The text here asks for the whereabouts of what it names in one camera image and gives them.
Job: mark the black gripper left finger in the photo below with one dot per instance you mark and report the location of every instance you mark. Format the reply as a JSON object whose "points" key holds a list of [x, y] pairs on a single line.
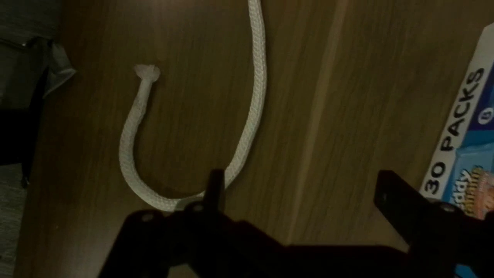
{"points": [[214, 187]]}

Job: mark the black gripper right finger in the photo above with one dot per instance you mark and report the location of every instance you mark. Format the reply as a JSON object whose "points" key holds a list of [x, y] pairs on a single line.
{"points": [[398, 205]]}

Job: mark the blue cardboard snack box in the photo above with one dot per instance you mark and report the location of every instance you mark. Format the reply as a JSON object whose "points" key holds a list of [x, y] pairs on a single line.
{"points": [[463, 154]]}

